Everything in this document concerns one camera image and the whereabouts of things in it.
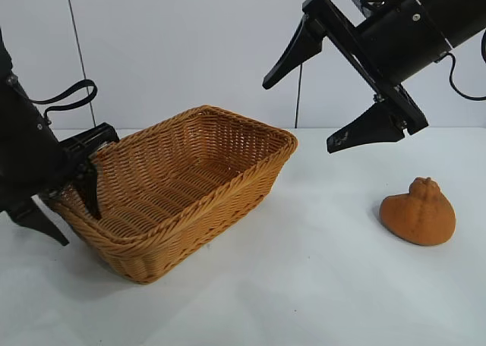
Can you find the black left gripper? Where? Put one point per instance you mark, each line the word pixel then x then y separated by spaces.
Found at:
pixel 30 156

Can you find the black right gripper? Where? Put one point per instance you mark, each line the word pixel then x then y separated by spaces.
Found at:
pixel 398 38

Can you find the woven wicker rectangular basket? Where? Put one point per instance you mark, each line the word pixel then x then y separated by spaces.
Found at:
pixel 171 179

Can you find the brown bread roll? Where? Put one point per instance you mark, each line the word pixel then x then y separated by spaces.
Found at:
pixel 417 221

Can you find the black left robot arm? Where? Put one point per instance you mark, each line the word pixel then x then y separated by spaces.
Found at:
pixel 4 57

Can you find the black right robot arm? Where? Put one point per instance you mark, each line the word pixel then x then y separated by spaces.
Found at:
pixel 463 12

